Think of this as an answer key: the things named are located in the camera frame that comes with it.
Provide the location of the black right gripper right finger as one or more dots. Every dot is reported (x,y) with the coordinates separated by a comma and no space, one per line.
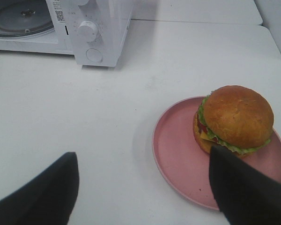
(244,195)

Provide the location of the pink round plate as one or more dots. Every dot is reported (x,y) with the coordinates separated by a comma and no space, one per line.
(184,165)

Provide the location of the white microwave oven body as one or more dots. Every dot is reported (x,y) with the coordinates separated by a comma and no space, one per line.
(112,16)

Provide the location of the glass turntable plate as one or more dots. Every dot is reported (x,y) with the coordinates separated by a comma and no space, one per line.
(20,18)

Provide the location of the toy burger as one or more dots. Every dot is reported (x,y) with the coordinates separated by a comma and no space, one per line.
(233,117)

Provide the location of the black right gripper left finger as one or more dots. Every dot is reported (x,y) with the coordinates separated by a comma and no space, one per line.
(48,199)

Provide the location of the white warning label sticker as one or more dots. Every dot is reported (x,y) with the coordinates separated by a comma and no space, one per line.
(58,11)

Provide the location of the round white door button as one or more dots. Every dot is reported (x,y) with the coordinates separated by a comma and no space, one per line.
(94,55)

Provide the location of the white timer knob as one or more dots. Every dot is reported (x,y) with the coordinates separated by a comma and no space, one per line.
(88,31)

